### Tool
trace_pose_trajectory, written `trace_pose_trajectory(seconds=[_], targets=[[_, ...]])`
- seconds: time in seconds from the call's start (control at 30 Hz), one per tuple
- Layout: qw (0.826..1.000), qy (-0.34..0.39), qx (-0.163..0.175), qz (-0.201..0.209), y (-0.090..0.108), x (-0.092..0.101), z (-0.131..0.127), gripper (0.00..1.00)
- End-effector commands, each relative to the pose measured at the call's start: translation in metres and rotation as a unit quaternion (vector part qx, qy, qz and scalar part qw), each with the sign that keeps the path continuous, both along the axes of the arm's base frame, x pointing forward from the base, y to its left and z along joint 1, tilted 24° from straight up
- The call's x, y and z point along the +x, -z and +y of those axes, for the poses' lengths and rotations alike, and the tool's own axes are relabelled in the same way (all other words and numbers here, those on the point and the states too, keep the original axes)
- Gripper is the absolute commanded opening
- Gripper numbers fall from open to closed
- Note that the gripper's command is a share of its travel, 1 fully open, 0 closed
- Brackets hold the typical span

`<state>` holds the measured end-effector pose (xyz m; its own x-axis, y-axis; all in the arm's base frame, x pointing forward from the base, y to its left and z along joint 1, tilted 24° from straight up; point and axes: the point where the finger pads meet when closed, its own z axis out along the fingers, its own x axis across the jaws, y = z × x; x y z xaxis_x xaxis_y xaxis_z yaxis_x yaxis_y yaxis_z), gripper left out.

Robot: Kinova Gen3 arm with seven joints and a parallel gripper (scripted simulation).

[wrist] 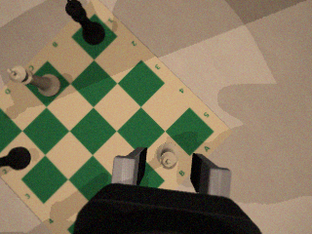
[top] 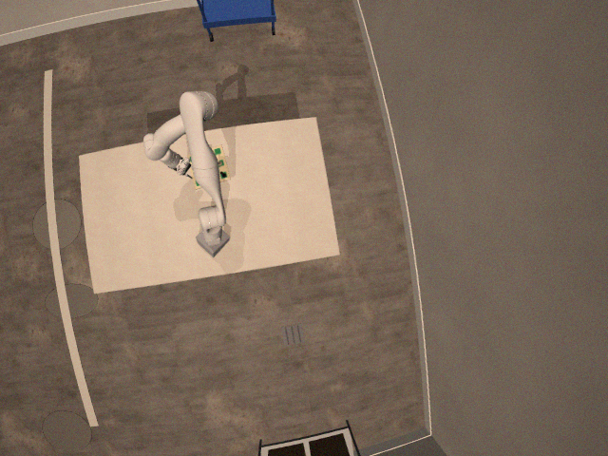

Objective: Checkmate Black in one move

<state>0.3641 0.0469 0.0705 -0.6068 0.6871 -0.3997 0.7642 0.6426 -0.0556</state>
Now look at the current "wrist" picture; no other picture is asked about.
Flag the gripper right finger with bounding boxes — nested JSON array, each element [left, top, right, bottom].
[[190, 153, 232, 198]]

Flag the green and cream chessboard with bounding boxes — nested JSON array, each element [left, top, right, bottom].
[[0, 0, 232, 234]]

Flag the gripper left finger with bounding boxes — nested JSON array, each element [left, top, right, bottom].
[[111, 147, 147, 185]]

